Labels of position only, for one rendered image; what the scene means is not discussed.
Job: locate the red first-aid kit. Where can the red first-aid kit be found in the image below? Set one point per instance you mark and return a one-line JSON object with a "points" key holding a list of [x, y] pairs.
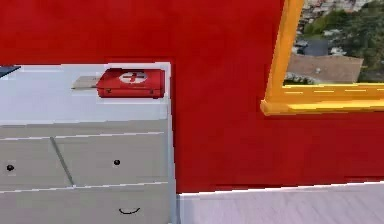
{"points": [[140, 87]]}

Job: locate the flat grey card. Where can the flat grey card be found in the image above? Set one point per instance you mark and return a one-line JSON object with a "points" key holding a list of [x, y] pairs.
{"points": [[85, 82]]}

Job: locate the white chest of drawers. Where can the white chest of drawers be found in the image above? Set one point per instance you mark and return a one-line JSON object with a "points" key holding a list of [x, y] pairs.
{"points": [[83, 156]]}

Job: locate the yellow framed window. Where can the yellow framed window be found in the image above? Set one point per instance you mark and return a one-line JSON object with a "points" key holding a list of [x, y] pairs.
{"points": [[320, 96]]}

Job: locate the dark blue flat object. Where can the dark blue flat object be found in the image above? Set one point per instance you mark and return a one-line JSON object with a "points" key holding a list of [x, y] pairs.
{"points": [[6, 70]]}

